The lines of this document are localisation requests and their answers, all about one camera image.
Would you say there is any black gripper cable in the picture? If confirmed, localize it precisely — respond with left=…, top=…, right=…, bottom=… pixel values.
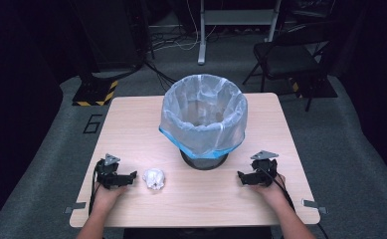
left=88, top=161, right=101, bottom=217
left=259, top=166, right=330, bottom=239

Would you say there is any person's right hand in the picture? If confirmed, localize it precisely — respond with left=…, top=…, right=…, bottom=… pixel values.
left=250, top=173, right=290, bottom=209

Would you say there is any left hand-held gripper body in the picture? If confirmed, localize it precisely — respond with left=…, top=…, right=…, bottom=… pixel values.
left=95, top=152, right=131, bottom=190

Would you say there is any white paper ball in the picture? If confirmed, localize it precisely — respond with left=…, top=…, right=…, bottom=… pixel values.
left=142, top=167, right=166, bottom=191

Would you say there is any trash bin with plastic liner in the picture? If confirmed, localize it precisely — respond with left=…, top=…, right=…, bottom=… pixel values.
left=158, top=73, right=249, bottom=160

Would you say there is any white floor cable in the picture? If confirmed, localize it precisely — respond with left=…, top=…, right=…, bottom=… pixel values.
left=152, top=0, right=217, bottom=52

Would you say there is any person's left hand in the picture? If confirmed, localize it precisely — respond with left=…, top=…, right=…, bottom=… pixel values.
left=93, top=182, right=129, bottom=213

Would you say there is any black yellow striped stand base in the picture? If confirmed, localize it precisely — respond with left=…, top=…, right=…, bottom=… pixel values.
left=72, top=79, right=119, bottom=108

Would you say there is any white desk frame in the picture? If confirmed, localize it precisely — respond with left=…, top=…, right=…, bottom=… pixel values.
left=197, top=0, right=283, bottom=66

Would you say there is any black folding chair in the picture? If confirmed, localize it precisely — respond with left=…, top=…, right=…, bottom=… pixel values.
left=242, top=22, right=335, bottom=113

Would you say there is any black cabinet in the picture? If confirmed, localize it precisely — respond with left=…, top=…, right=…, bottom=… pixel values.
left=71, top=0, right=146, bottom=72

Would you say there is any black floor cable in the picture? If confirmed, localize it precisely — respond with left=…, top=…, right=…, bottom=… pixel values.
left=143, top=59, right=179, bottom=93

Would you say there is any grey metal table bracket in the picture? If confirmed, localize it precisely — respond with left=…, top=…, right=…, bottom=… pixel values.
left=64, top=201, right=88, bottom=215
left=300, top=198, right=328, bottom=215

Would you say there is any black mesh trash bin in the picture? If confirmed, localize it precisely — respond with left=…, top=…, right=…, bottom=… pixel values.
left=179, top=148, right=230, bottom=171

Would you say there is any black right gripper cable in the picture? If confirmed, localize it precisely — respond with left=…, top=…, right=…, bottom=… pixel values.
left=259, top=166, right=330, bottom=239

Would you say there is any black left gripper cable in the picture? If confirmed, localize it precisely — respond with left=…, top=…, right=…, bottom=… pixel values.
left=88, top=161, right=101, bottom=217

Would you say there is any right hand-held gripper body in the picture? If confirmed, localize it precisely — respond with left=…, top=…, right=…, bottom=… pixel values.
left=246, top=149, right=280, bottom=188

